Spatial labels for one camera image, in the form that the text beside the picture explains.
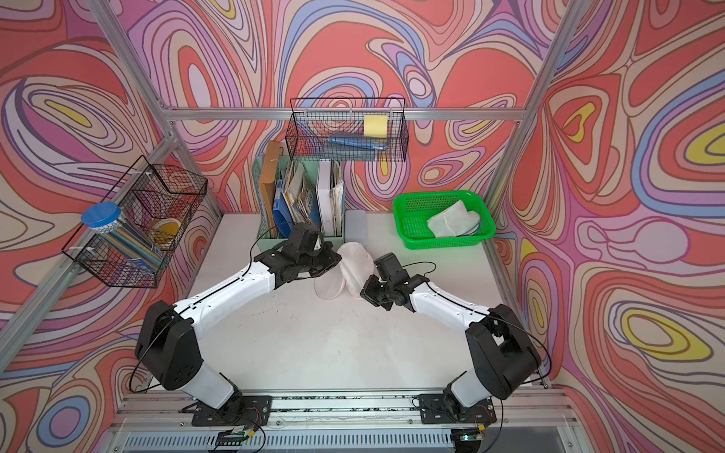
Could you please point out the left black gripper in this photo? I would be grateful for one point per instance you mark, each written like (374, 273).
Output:
(331, 258)

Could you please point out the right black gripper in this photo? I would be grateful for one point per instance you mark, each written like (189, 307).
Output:
(368, 293)

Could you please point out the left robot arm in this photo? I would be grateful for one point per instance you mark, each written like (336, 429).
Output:
(168, 343)

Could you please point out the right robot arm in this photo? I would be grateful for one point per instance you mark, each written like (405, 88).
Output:
(502, 352)

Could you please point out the grey flat case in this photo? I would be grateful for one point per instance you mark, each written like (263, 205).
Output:
(356, 230)

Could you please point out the blue folder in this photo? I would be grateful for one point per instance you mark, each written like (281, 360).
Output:
(282, 217)

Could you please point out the magazines in organizer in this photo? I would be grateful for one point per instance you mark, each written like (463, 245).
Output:
(300, 195)

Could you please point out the mint green file organizer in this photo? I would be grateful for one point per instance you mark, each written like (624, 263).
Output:
(266, 242)

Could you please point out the white binder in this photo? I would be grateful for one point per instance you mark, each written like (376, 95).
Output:
(324, 197)

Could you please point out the green plastic basket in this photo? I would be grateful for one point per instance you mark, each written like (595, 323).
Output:
(412, 212)

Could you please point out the brown cardboard folder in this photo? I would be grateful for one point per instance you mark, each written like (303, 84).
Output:
(268, 180)

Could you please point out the blue pen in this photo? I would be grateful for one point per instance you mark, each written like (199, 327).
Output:
(359, 142)

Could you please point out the yellow sticky note pad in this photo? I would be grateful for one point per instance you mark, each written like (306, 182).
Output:
(376, 126)

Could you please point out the yellow tape roll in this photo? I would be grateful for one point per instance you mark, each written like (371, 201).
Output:
(164, 232)

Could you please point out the jar with blue lid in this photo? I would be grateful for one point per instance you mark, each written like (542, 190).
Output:
(107, 220)

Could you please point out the black wire basket on rail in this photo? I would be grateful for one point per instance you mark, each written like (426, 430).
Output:
(315, 119)

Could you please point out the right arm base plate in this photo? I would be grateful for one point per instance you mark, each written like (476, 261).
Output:
(441, 409)

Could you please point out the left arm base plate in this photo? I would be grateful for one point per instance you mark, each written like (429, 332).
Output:
(238, 411)

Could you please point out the black wire basket left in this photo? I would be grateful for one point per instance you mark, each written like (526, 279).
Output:
(146, 193)

